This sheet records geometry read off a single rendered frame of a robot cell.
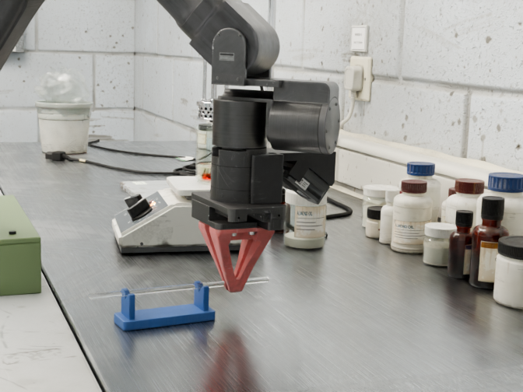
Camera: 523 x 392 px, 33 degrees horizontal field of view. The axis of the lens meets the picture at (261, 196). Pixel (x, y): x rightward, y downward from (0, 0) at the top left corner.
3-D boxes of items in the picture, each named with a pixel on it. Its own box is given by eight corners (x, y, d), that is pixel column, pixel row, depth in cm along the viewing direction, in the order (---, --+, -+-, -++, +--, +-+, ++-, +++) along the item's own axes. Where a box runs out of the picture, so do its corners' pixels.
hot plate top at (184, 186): (177, 196, 119) (177, 189, 119) (165, 182, 130) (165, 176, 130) (264, 195, 122) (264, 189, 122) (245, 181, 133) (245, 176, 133)
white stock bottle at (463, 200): (494, 258, 124) (500, 180, 122) (472, 265, 119) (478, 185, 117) (456, 250, 128) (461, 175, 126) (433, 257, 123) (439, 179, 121)
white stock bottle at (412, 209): (387, 245, 130) (391, 177, 128) (426, 246, 130) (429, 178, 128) (393, 253, 124) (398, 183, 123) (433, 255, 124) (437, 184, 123)
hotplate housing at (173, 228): (118, 256, 118) (119, 196, 117) (111, 235, 130) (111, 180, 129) (280, 252, 123) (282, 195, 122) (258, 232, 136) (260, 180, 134)
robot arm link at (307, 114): (342, 149, 93) (349, 33, 91) (320, 158, 85) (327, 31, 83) (240, 141, 97) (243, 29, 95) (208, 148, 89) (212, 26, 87)
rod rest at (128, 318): (124, 332, 87) (124, 296, 87) (113, 322, 90) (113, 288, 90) (216, 320, 92) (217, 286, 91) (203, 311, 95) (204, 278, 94)
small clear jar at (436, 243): (433, 257, 123) (435, 221, 122) (463, 264, 120) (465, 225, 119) (415, 264, 119) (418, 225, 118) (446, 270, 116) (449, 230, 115)
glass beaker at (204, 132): (226, 180, 130) (228, 123, 129) (247, 187, 125) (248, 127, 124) (182, 183, 127) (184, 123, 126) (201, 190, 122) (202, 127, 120)
